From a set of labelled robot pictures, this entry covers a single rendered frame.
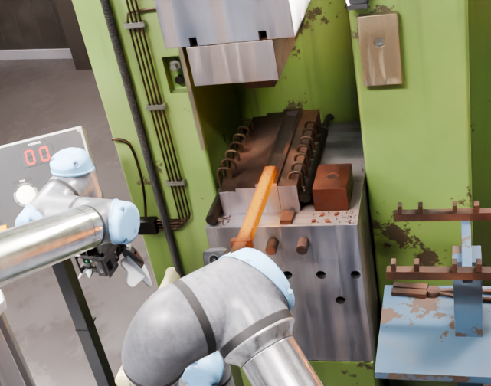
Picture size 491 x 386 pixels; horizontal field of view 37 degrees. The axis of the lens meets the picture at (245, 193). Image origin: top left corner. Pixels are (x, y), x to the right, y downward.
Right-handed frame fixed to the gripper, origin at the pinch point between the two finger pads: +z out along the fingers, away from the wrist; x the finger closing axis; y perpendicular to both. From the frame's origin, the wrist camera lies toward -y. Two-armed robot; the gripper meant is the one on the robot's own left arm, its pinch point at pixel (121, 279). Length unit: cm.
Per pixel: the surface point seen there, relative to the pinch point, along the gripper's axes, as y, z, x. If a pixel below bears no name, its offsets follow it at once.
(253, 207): -26.4, -1.0, 22.0
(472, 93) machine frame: -101, 14, 64
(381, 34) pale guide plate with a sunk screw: -58, -29, 47
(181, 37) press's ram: -41, -36, 5
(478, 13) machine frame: -104, -11, 64
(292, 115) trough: -77, 8, 16
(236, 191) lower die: -36.6, 3.7, 13.2
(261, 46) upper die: -43, -33, 23
